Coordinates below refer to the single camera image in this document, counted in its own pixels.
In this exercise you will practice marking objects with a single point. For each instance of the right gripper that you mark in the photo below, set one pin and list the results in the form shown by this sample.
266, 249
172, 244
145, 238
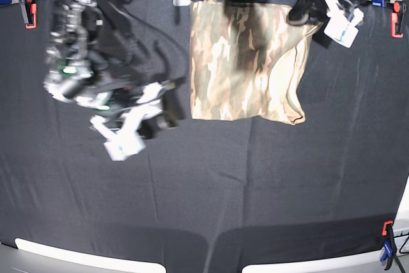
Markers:
124, 98

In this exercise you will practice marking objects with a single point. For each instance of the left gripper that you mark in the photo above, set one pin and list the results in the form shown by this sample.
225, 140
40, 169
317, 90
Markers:
313, 12

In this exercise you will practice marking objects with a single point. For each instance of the camouflage t-shirt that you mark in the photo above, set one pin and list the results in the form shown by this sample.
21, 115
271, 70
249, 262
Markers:
246, 61

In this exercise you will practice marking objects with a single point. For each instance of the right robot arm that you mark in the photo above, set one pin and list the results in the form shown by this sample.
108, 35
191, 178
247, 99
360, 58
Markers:
95, 65

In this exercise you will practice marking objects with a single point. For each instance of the right rear blue clamp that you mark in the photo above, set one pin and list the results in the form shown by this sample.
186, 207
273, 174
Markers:
380, 3

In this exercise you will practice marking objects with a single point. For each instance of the blue clamp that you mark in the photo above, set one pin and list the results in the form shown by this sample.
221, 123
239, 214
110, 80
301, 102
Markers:
389, 245
380, 3

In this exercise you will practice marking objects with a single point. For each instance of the black table cloth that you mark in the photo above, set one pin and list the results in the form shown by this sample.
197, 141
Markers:
211, 196

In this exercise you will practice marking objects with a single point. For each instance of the right rear orange clamp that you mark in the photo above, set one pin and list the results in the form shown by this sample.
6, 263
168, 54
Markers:
398, 11

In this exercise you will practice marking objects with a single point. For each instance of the orange clamp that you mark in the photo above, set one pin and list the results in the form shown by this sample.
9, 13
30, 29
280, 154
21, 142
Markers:
29, 9
398, 11

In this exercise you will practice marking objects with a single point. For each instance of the left rear orange clamp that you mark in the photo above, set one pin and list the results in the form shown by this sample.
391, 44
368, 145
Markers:
29, 9

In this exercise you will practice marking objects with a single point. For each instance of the front right blue clamp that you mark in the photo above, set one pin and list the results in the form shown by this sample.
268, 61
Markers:
389, 245

